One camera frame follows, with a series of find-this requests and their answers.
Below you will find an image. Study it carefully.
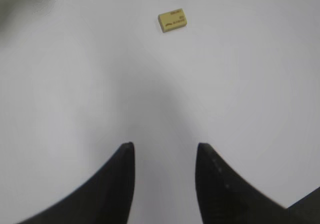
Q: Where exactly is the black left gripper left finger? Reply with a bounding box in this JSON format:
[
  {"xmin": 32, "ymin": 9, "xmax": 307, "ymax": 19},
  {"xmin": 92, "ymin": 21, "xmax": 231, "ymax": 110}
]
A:
[{"xmin": 23, "ymin": 142, "xmax": 136, "ymax": 224}]

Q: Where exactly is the translucent green wavy plate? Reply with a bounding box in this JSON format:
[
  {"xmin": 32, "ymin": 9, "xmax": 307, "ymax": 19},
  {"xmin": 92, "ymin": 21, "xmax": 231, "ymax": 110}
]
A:
[{"xmin": 0, "ymin": 0, "xmax": 51, "ymax": 32}]

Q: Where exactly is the yellow eraser near holder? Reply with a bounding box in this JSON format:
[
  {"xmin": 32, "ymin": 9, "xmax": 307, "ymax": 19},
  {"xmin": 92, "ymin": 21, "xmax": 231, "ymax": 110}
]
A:
[{"xmin": 158, "ymin": 8, "xmax": 188, "ymax": 33}]

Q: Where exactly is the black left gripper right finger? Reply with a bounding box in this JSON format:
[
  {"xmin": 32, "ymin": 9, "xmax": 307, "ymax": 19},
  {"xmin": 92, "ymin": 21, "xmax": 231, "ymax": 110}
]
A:
[{"xmin": 195, "ymin": 143, "xmax": 320, "ymax": 224}]

